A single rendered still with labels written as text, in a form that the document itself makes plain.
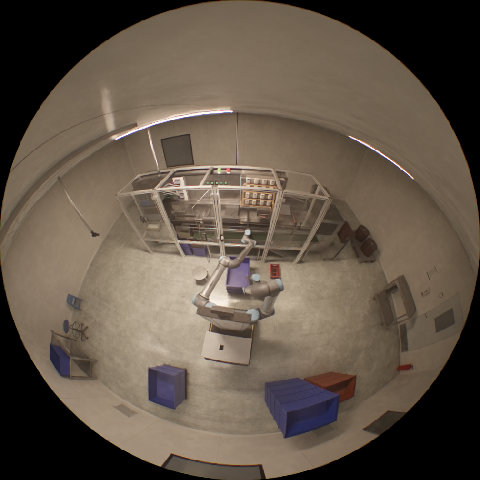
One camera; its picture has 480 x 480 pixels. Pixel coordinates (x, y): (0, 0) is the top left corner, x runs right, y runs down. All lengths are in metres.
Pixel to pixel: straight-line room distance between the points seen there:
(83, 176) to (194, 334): 5.30
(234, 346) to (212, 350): 0.27
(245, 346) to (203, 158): 5.24
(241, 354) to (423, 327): 4.57
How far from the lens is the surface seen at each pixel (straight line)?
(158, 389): 2.78
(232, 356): 1.84
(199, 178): 2.49
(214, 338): 1.84
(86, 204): 5.46
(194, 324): 2.78
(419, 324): 5.02
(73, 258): 5.28
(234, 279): 2.66
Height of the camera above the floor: 2.66
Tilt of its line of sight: 51 degrees down
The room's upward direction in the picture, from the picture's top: 2 degrees clockwise
